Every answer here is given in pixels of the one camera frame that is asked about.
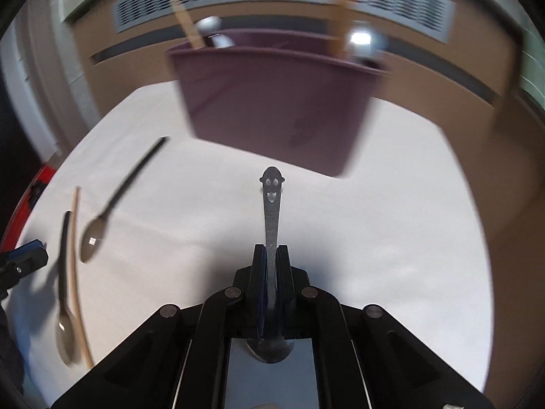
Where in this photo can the white tablecloth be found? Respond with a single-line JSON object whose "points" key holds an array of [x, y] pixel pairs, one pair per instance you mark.
{"points": [[340, 243]]}

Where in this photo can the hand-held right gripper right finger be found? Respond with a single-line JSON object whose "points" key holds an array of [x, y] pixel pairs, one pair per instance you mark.
{"points": [[282, 277]]}

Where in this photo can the red object beside table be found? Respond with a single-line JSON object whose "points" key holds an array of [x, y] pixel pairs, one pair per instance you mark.
{"points": [[34, 187]]}

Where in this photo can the wooden spoon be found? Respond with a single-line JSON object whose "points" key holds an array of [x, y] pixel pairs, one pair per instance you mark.
{"points": [[342, 25]]}

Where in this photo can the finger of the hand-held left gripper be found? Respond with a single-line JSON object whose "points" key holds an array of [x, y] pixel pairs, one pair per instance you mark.
{"points": [[27, 249], [25, 268]]}

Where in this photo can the wooden kitchen cabinet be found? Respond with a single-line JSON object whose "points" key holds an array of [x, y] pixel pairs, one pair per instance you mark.
{"points": [[447, 76]]}

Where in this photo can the wooden chopstick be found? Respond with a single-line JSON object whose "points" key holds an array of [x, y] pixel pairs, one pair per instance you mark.
{"points": [[187, 23], [78, 289]]}

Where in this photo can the maroon plastic utensil container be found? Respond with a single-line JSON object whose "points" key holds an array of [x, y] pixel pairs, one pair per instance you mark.
{"points": [[272, 98]]}

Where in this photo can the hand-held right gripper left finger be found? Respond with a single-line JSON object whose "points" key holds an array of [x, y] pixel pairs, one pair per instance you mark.
{"points": [[260, 277]]}

